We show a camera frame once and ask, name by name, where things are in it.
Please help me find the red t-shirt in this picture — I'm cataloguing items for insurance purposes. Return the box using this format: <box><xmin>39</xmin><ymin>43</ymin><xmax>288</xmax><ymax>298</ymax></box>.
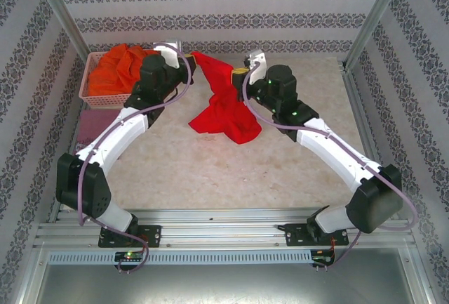
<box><xmin>188</xmin><ymin>51</ymin><xmax>263</xmax><ymax>146</ymax></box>

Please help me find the orange t-shirt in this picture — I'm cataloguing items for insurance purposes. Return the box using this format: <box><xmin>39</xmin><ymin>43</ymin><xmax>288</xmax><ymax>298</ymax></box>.
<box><xmin>87</xmin><ymin>44</ymin><xmax>159</xmax><ymax>97</ymax></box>

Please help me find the pink plastic basket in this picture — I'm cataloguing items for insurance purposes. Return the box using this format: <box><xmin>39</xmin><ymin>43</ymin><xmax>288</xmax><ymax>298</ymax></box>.
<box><xmin>79</xmin><ymin>51</ymin><xmax>141</xmax><ymax>110</ymax></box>

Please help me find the folded mauve printed t-shirt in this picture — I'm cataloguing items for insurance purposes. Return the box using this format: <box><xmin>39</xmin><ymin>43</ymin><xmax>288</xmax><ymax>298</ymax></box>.
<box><xmin>75</xmin><ymin>109</ymin><xmax>126</xmax><ymax>159</ymax></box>

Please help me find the grey sheet metal tray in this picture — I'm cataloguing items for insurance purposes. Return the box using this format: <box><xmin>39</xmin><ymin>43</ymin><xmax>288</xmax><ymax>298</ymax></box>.
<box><xmin>13</xmin><ymin>244</ymin><xmax>436</xmax><ymax>304</ymax></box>

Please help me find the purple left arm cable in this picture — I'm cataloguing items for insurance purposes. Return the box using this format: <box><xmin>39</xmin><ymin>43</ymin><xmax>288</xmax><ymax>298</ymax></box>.
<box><xmin>79</xmin><ymin>41</ymin><xmax>196</xmax><ymax>275</ymax></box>

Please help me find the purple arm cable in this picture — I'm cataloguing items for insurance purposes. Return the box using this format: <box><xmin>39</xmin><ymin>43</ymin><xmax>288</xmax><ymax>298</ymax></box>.
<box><xmin>243</xmin><ymin>60</ymin><xmax>419</xmax><ymax>273</ymax></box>
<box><xmin>79</xmin><ymin>41</ymin><xmax>196</xmax><ymax>275</ymax></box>

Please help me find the aluminium side rail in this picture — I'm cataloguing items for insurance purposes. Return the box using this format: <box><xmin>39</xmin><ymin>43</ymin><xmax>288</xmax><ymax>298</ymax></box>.
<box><xmin>342</xmin><ymin>67</ymin><xmax>399</xmax><ymax>219</ymax></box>
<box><xmin>47</xmin><ymin>107</ymin><xmax>87</xmax><ymax>223</ymax></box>

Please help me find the aluminium corner post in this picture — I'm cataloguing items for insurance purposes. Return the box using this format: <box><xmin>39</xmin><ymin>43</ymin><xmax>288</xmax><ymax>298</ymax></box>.
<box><xmin>342</xmin><ymin>0</ymin><xmax>410</xmax><ymax>72</ymax></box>
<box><xmin>29</xmin><ymin>0</ymin><xmax>91</xmax><ymax>62</ymax></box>

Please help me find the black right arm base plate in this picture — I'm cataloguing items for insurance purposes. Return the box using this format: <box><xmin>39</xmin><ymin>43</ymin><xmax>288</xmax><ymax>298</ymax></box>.
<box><xmin>284</xmin><ymin>222</ymin><xmax>350</xmax><ymax>248</ymax></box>

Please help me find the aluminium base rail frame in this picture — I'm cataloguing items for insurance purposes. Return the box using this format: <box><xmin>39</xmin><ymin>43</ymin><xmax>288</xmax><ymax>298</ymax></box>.
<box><xmin>33</xmin><ymin>207</ymin><xmax>417</xmax><ymax>249</ymax></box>

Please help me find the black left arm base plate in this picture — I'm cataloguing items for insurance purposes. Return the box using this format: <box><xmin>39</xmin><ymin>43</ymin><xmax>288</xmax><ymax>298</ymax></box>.
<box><xmin>98</xmin><ymin>225</ymin><xmax>163</xmax><ymax>249</ymax></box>

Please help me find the slotted grey cable duct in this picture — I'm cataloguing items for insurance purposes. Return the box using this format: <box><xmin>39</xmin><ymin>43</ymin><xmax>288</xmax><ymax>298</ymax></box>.
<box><xmin>47</xmin><ymin>249</ymin><xmax>313</xmax><ymax>265</ymax></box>

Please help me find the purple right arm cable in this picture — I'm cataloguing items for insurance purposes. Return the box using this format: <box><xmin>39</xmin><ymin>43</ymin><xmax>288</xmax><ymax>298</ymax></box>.
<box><xmin>243</xmin><ymin>60</ymin><xmax>419</xmax><ymax>273</ymax></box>

